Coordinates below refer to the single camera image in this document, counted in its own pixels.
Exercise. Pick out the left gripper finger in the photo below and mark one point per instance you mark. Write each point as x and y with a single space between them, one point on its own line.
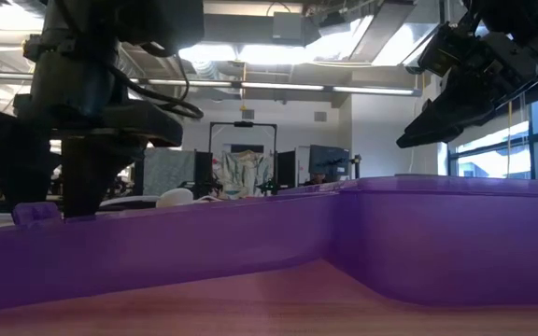
21 158
87 177

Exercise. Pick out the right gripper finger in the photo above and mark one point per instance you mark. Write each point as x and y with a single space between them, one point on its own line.
437 98
437 126

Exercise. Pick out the purple plastic box lid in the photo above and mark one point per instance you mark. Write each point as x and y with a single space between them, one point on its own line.
157 247

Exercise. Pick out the purple plastic box base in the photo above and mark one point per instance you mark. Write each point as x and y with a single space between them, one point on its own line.
460 242

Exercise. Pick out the grey ceiling box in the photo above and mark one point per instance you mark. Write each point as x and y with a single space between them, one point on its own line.
287 25

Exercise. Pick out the grey partition panel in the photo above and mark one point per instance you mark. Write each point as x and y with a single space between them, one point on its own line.
168 170

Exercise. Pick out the person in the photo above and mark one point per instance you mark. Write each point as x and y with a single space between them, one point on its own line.
316 178

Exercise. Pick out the long ceiling light bar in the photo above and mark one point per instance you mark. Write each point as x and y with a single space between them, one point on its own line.
287 86

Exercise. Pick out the colourful hanging cloth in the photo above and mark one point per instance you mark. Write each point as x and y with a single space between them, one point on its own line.
243 172

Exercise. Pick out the black flat panel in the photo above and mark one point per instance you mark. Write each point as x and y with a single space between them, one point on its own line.
286 168

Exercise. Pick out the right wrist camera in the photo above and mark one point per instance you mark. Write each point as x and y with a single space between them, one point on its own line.
446 49

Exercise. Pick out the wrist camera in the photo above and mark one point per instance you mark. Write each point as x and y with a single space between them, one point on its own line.
166 23
446 49

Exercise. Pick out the window with dark frame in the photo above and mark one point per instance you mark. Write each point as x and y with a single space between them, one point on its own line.
493 163

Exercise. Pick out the shiny rectangular ceiling duct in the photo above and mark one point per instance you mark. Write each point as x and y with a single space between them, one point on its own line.
381 37

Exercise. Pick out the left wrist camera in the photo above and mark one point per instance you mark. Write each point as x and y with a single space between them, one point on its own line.
166 23

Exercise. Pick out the grey wall vent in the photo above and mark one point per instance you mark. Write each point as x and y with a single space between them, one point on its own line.
320 116
248 114

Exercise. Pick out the black rig frame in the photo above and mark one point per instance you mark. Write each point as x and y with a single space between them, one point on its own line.
243 124

